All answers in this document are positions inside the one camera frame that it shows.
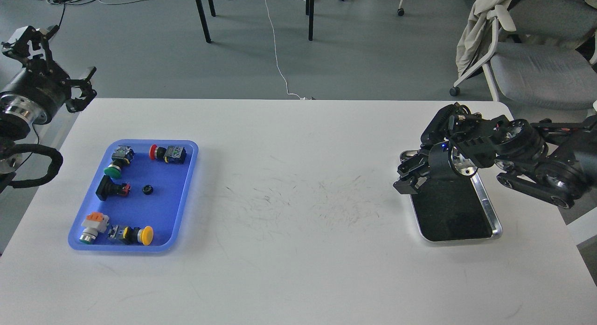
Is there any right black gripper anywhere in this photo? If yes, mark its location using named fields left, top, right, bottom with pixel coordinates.
left=393, top=141, right=478, bottom=195

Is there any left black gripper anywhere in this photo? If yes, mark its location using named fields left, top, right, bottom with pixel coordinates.
left=1, top=25, right=97, bottom=124

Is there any small black gear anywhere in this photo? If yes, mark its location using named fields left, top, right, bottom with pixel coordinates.
left=141, top=184, right=154, bottom=195

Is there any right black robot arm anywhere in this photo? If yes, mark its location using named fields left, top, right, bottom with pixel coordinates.
left=394, top=103, right=596, bottom=209

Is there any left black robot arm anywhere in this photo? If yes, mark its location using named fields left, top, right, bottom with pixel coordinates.
left=0, top=25, right=97, bottom=189

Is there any steel tray with black liner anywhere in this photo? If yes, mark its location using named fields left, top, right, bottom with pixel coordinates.
left=405, top=173, right=503, bottom=244

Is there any beige jacket on chair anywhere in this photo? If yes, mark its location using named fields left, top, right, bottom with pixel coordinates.
left=455, top=0, right=512, bottom=76

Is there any blue plastic tray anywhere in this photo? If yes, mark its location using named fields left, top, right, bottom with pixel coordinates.
left=68, top=139, right=200, bottom=253

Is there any black table leg left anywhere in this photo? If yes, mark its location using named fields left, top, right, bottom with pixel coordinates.
left=195, top=0, right=216, bottom=44

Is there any black table leg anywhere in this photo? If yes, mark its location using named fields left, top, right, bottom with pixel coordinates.
left=195, top=0, right=216, bottom=44
left=305, top=0, right=315, bottom=41

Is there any grey office chair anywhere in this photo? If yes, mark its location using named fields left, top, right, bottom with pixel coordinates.
left=449, top=0, right=597, bottom=122

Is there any black table leg right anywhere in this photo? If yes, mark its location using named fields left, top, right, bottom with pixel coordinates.
left=305, top=0, right=315, bottom=41

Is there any black floor cable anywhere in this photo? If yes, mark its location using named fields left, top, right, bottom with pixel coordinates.
left=31, top=3, right=68, bottom=41

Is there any green push button switch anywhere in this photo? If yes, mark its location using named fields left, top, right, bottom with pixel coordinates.
left=103, top=145, right=135, bottom=179

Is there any black push button switch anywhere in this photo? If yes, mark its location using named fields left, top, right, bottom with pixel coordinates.
left=96, top=175, right=131, bottom=201

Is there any red emergency stop switch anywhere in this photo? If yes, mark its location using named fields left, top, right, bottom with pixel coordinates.
left=148, top=144, right=187, bottom=164

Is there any silver orange push button switch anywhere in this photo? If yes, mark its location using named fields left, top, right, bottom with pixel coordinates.
left=79, top=165, right=110, bottom=245

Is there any yellow push button switch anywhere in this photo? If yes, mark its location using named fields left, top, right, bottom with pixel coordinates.
left=107, top=225, right=154, bottom=246

